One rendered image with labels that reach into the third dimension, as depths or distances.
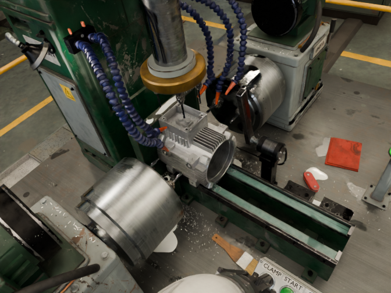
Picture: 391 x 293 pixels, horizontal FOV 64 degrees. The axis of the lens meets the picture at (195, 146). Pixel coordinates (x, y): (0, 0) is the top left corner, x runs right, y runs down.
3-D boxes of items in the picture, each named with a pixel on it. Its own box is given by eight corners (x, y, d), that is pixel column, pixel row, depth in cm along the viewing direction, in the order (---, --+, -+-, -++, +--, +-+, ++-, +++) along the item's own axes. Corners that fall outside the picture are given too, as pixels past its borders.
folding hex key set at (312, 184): (301, 175, 120) (302, 172, 118) (309, 173, 120) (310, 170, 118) (312, 193, 114) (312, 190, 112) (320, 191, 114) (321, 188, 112)
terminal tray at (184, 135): (162, 135, 104) (157, 120, 99) (182, 117, 109) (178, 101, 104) (189, 150, 98) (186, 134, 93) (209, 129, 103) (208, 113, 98)
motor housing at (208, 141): (162, 172, 113) (150, 135, 99) (194, 139, 122) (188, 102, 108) (206, 198, 103) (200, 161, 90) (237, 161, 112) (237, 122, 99)
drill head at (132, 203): (58, 267, 94) (13, 227, 75) (143, 183, 111) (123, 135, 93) (112, 322, 81) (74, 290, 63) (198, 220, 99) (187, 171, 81)
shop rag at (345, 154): (358, 172, 117) (358, 170, 117) (324, 164, 122) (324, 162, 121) (362, 144, 126) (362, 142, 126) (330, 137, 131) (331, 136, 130)
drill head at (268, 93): (195, 133, 125) (186, 82, 107) (249, 79, 145) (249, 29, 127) (248, 158, 113) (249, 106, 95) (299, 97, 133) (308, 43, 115)
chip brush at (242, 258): (208, 241, 106) (208, 240, 105) (218, 231, 108) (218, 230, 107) (258, 282, 95) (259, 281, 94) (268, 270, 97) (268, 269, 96)
